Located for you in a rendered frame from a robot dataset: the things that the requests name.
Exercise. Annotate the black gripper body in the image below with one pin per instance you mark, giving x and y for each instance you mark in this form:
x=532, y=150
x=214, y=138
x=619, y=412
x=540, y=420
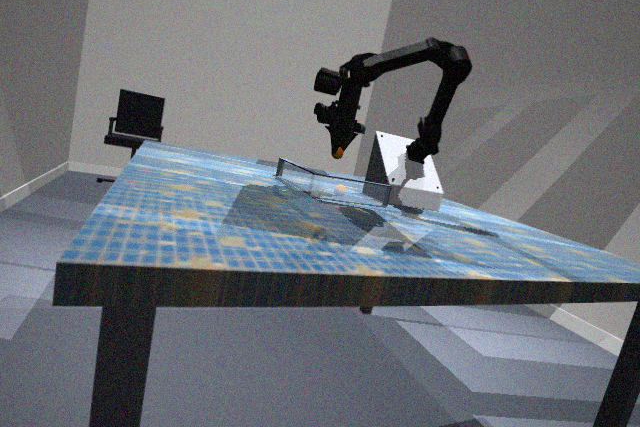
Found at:
x=344, y=117

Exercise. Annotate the orange ball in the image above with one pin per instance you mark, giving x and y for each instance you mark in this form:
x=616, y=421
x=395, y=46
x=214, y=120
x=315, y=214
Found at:
x=338, y=154

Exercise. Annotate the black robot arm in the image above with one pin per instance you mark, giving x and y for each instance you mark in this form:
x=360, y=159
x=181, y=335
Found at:
x=367, y=67

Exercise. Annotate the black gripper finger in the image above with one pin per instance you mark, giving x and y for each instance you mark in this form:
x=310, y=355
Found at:
x=337, y=135
x=347, y=140

